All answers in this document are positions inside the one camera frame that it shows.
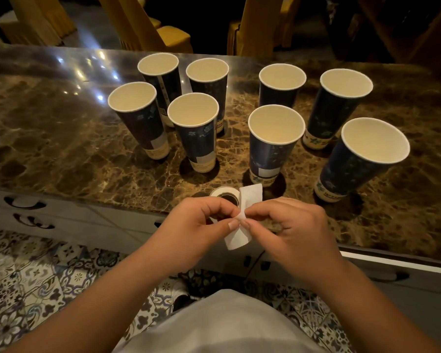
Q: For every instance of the person's right hand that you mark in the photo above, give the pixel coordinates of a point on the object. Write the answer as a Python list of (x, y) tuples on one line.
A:
[(301, 238)]

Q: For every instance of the person's right forearm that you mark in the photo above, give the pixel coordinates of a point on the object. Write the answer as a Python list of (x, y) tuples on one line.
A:
[(371, 316)]

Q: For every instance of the yellow covered chair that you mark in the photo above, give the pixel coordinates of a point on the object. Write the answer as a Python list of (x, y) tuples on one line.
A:
[(147, 29), (36, 21), (255, 25)]

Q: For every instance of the dark wooden furniture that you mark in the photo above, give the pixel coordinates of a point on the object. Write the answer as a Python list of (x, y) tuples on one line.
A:
[(400, 29)]

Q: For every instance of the person's left forearm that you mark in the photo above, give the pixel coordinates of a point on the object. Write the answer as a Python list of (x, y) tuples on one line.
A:
[(95, 308)]

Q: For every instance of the white tape roll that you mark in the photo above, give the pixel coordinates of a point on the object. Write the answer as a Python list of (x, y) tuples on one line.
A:
[(220, 191)]

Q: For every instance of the person's white shoe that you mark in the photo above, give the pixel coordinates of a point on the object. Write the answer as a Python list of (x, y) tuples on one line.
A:
[(179, 290)]

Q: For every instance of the group of dark blue paper cups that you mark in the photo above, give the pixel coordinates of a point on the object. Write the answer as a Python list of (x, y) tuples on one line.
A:
[(273, 124)]

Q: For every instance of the person's right thumb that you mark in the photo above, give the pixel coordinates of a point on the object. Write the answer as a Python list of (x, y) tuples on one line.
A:
[(261, 234)]

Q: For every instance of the person's left thumb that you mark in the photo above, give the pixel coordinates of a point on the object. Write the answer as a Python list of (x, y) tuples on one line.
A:
[(224, 230)]

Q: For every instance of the person's left hand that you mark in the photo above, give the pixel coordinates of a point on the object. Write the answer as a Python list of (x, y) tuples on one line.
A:
[(180, 238)]

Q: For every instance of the white tape strip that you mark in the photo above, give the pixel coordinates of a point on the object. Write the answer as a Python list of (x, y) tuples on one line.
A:
[(252, 196)]

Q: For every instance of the person's white shirt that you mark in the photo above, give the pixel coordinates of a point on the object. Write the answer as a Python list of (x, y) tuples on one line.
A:
[(224, 327)]

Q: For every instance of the grey counter cabinet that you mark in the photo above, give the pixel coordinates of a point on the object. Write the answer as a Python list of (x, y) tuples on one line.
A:
[(95, 224)]

